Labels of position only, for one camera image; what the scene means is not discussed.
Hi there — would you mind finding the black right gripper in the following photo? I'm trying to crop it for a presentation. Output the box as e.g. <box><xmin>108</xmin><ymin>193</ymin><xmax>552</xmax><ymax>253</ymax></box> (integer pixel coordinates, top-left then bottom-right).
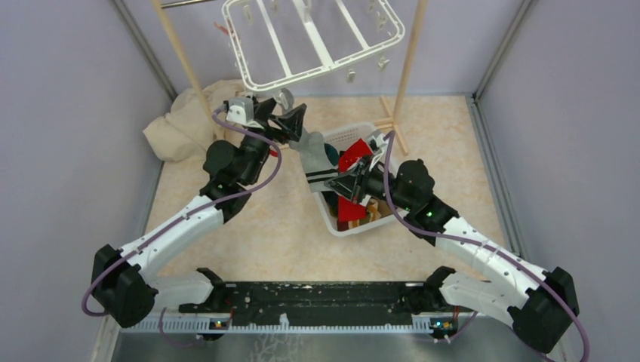
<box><xmin>325</xmin><ymin>154</ymin><xmax>414</xmax><ymax>212</ymax></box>

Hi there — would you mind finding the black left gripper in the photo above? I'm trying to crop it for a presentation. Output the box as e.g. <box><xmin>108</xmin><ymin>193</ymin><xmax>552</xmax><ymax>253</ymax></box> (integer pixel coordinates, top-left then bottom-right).
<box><xmin>239</xmin><ymin>97</ymin><xmax>306</xmax><ymax>184</ymax></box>

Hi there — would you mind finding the white grey sock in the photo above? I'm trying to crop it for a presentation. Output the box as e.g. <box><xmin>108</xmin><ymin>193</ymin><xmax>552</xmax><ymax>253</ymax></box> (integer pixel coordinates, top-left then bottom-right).
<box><xmin>279</xmin><ymin>88</ymin><xmax>342</xmax><ymax>194</ymax></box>

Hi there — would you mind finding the white plastic laundry basket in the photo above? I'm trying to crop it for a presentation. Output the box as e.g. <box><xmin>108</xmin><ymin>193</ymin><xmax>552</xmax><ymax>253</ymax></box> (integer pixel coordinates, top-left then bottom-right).
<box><xmin>313</xmin><ymin>121</ymin><xmax>395</xmax><ymax>237</ymax></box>

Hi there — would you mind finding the white plastic sock hanger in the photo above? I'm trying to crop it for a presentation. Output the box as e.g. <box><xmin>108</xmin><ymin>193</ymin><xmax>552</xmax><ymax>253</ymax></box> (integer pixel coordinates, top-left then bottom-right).
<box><xmin>221</xmin><ymin>1</ymin><xmax>406</xmax><ymax>93</ymax></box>

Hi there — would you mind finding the red plain sock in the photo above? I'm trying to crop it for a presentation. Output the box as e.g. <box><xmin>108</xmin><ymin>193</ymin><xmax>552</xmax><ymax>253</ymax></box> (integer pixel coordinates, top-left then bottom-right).
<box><xmin>337</xmin><ymin>196</ymin><xmax>367</xmax><ymax>222</ymax></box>

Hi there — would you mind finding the red snowflake sock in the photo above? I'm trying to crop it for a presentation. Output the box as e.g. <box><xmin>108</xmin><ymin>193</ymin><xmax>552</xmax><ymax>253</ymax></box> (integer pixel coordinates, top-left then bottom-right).
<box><xmin>337</xmin><ymin>139</ymin><xmax>373</xmax><ymax>172</ymax></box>

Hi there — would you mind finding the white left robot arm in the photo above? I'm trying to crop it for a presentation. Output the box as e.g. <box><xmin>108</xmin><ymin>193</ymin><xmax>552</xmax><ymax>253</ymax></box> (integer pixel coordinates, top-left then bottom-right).
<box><xmin>81</xmin><ymin>97</ymin><xmax>307</xmax><ymax>328</ymax></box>

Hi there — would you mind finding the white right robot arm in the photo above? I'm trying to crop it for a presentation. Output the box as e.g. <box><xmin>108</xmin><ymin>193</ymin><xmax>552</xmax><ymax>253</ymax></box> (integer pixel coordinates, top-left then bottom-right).
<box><xmin>323</xmin><ymin>156</ymin><xmax>580</xmax><ymax>354</ymax></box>

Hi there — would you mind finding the teal sock in basket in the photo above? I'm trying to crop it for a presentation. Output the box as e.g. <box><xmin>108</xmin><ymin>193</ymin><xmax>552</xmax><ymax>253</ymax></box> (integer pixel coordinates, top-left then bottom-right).
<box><xmin>324</xmin><ymin>143</ymin><xmax>340</xmax><ymax>167</ymax></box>

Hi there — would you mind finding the beige crumpled cloth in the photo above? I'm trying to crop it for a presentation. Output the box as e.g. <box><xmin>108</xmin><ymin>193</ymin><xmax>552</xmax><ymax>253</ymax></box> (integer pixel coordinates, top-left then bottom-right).
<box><xmin>143</xmin><ymin>88</ymin><xmax>221</xmax><ymax>162</ymax></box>

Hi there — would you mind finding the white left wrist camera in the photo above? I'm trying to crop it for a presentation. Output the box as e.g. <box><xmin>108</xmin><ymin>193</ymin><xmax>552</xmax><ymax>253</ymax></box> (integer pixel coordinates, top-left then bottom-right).
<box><xmin>226</xmin><ymin>97</ymin><xmax>254</xmax><ymax>127</ymax></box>

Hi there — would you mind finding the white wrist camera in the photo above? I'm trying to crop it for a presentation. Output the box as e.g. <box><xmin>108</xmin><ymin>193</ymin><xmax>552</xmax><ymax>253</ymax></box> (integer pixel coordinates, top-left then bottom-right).
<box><xmin>226</xmin><ymin>97</ymin><xmax>254</xmax><ymax>127</ymax></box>
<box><xmin>364</xmin><ymin>130</ymin><xmax>389</xmax><ymax>170</ymax></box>

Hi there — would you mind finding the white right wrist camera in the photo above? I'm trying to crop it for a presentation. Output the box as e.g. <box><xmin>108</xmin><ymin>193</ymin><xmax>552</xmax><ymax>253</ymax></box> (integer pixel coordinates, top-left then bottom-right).
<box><xmin>364</xmin><ymin>130</ymin><xmax>389</xmax><ymax>170</ymax></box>

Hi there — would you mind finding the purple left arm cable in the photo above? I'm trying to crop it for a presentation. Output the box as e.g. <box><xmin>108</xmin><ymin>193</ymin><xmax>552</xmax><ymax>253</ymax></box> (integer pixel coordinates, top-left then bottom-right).
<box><xmin>81</xmin><ymin>105</ymin><xmax>283</xmax><ymax>318</ymax></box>

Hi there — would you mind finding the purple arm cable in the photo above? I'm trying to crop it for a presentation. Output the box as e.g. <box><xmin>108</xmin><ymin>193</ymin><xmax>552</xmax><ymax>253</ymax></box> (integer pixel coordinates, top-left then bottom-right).
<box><xmin>382</xmin><ymin>130</ymin><xmax>592</xmax><ymax>362</ymax></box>
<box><xmin>81</xmin><ymin>105</ymin><xmax>283</xmax><ymax>318</ymax></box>

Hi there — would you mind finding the wooden drying rack frame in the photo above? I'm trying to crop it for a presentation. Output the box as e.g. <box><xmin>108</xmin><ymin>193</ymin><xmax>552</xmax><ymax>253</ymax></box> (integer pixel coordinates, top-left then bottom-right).
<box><xmin>149</xmin><ymin>0</ymin><xmax>429</xmax><ymax>157</ymax></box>

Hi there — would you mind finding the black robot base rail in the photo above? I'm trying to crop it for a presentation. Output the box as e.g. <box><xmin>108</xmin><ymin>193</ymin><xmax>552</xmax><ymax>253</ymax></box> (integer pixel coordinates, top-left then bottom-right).
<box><xmin>149</xmin><ymin>279</ymin><xmax>501</xmax><ymax>336</ymax></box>

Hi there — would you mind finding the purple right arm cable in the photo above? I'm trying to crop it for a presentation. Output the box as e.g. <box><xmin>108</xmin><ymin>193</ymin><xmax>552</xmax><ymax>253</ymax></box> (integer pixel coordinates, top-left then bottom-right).
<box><xmin>382</xmin><ymin>130</ymin><xmax>592</xmax><ymax>362</ymax></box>

